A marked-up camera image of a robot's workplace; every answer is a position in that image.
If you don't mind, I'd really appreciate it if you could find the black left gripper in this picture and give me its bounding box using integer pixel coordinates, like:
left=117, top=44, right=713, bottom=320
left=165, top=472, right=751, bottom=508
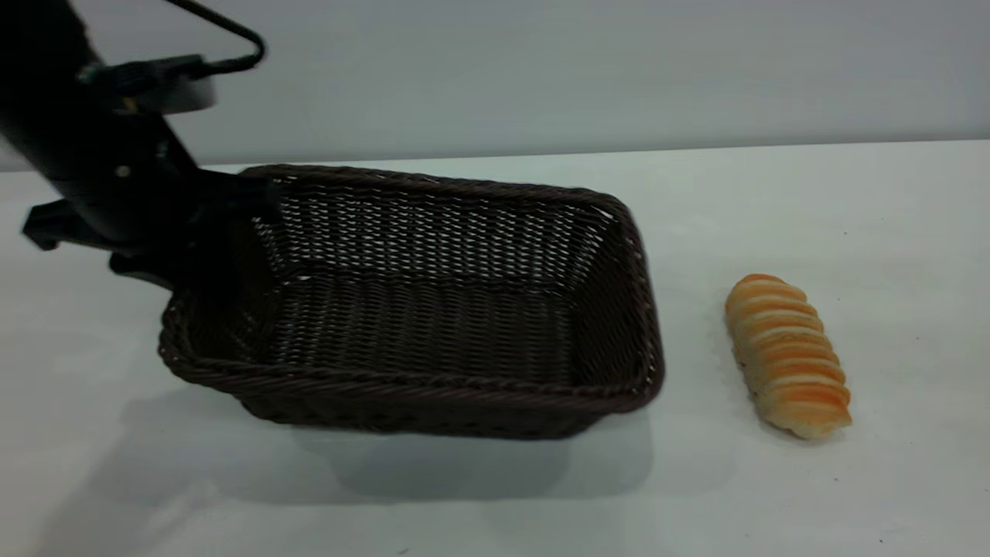
left=0, top=73, right=282, bottom=310

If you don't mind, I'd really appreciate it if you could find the dark brown wicker basket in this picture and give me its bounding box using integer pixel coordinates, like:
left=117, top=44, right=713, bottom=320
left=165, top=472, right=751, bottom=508
left=158, top=163, right=666, bottom=441

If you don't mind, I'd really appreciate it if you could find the striped orange bread roll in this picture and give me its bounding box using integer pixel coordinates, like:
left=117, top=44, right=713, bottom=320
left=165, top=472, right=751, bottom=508
left=724, top=274, right=853, bottom=441

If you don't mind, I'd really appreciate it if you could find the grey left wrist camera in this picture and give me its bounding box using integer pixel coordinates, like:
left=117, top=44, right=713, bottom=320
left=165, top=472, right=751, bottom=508
left=76, top=54, right=219, bottom=116

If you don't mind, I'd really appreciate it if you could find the black camera cable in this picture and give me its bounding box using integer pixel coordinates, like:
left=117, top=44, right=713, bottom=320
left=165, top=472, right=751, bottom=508
left=164, top=0, right=267, bottom=77

